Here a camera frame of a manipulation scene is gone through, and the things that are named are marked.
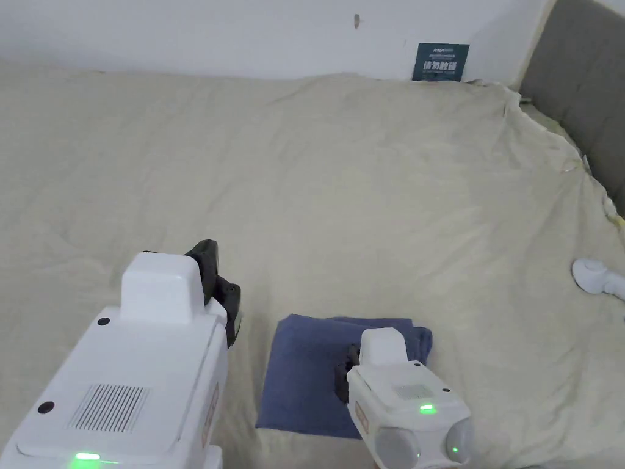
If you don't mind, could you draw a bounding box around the dark teal sign card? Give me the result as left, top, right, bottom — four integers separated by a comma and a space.
411, 43, 471, 82

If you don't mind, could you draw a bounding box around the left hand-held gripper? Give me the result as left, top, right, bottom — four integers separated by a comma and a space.
0, 239, 242, 469

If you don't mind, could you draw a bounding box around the white hand controller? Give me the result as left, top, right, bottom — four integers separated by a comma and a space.
572, 258, 625, 300

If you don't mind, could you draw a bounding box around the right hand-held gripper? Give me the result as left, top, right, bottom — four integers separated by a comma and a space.
333, 327, 475, 469

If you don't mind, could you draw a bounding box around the dark blue garment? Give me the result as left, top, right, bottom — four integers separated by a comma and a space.
255, 313, 434, 440

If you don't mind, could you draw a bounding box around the bed with beige sheet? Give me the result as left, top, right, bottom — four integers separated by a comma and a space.
0, 60, 625, 469

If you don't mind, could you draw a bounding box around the grey padded headboard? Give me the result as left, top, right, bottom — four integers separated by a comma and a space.
518, 0, 625, 222

